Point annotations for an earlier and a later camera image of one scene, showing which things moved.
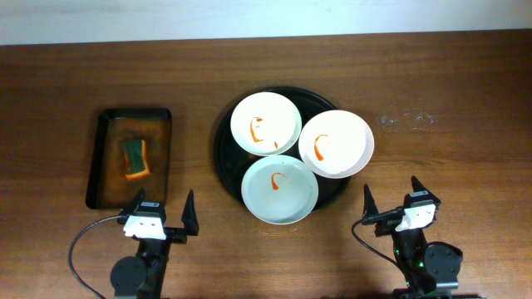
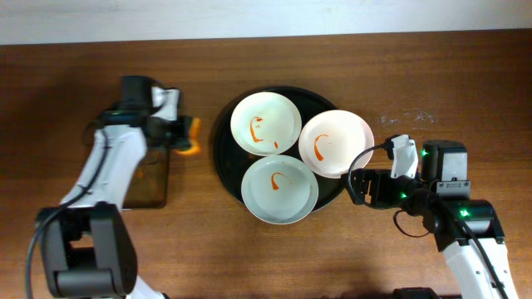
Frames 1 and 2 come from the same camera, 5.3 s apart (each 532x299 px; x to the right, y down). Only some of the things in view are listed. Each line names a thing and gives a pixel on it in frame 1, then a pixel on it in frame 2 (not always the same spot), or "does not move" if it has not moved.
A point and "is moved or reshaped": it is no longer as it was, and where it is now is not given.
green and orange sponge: [135, 158] is moved or reshaped
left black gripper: [175, 235] → [179, 133]
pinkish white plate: [336, 144] does not move
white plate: [265, 124] does not move
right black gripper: [386, 228] → [366, 187]
